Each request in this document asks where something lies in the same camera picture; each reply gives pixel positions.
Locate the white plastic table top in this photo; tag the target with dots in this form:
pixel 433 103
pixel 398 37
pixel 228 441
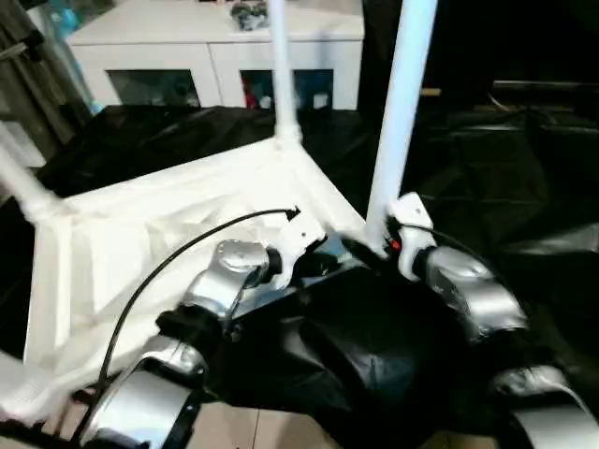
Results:
pixel 140 234

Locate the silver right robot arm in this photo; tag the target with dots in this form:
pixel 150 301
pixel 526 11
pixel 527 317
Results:
pixel 486 299

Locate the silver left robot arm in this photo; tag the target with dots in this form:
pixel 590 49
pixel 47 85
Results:
pixel 224 280

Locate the black plastic mat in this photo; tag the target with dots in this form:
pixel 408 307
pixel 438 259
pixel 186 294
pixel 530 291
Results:
pixel 491 187

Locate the small tan label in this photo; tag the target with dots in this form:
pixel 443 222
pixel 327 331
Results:
pixel 430 92

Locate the dark horizontal bar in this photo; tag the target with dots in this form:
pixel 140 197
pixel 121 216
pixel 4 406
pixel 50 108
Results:
pixel 538 85

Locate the black fabric backdrop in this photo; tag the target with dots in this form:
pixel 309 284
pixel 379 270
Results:
pixel 491 42

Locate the black bundle in clear bag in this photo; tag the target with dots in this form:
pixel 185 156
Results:
pixel 248 16

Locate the white glass-door cabinet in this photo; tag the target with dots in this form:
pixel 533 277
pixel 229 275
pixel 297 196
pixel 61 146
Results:
pixel 164 51

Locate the teal printed plastic sheet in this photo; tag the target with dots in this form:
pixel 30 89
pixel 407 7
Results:
pixel 70 21

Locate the grey metal tripod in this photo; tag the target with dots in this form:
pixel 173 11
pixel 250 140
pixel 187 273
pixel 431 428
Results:
pixel 28 70

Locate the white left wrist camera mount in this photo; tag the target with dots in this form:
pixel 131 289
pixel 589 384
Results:
pixel 299 238

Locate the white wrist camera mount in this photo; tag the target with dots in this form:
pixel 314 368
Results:
pixel 414 210
pixel 299 238

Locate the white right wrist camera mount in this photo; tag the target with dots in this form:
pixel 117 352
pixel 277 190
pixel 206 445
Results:
pixel 414 210

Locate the black folding table frame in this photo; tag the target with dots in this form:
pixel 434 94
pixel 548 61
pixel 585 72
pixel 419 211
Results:
pixel 61 421

